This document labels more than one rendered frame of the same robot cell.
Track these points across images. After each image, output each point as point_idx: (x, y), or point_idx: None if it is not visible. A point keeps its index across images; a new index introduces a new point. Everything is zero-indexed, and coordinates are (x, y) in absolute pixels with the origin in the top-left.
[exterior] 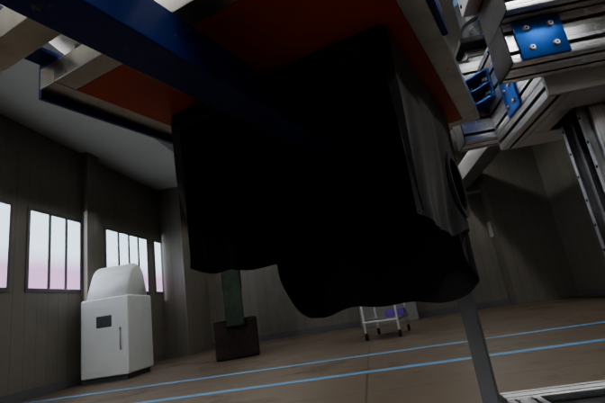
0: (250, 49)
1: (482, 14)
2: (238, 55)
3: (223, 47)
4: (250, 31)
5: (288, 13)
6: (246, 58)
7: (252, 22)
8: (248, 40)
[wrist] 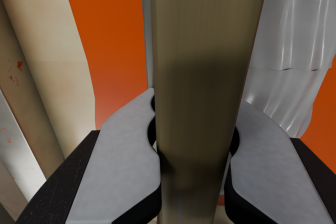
0: (143, 90)
1: None
2: (140, 66)
3: (103, 62)
4: (109, 112)
5: None
6: None
7: (95, 123)
8: (121, 101)
